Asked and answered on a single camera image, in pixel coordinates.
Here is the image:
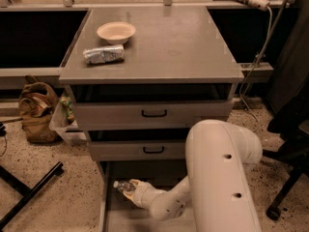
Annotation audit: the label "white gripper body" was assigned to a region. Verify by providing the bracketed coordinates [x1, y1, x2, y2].
[132, 182, 163, 208]

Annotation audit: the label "clear plastic water bottle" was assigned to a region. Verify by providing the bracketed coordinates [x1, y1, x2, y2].
[113, 181, 135, 193]

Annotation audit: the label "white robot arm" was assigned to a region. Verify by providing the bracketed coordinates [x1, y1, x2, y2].
[122, 120, 262, 232]

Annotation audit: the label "bottom grey drawer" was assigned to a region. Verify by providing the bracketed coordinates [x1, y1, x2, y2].
[99, 159, 196, 232]

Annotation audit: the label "grey drawer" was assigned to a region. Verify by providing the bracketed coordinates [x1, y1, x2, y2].
[70, 83, 234, 131]
[99, 159, 196, 232]
[88, 128, 189, 161]

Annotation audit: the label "middle grey drawer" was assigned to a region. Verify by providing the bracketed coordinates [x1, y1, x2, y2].
[88, 128, 189, 161]

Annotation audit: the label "top grey drawer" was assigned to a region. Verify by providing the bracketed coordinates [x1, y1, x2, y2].
[70, 83, 234, 131]

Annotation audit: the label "grey drawer cabinet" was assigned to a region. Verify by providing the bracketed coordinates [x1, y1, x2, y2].
[58, 5, 244, 179]

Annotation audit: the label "clear plastic trash bin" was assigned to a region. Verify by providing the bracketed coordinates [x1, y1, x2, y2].
[49, 94, 86, 145]

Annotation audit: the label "black stand legs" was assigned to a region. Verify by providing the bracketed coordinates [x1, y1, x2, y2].
[0, 161, 64, 232]

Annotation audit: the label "brown fabric bag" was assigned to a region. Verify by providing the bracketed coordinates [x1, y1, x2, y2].
[18, 75, 60, 144]

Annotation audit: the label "crumpled silver chip bag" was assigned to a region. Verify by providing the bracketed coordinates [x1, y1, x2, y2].
[83, 44, 125, 64]

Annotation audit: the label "black office chair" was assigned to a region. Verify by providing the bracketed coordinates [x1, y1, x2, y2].
[263, 88, 309, 220]

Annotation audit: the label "grey hanging cable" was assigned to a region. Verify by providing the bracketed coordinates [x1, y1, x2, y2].
[238, 0, 295, 121]

